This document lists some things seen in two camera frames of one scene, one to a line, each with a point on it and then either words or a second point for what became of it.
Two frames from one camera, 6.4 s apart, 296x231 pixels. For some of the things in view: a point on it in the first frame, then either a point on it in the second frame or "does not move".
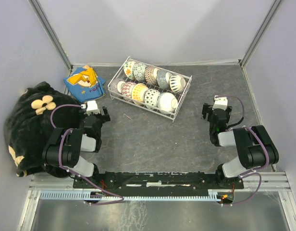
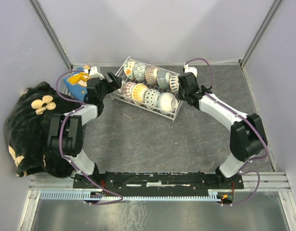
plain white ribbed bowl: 167,101 does not move
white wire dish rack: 150,88 does not move
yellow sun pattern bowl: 138,92 does not move
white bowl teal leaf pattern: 177,83 does not move
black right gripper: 206,109 to 179,94
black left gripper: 105,116 to 116,84
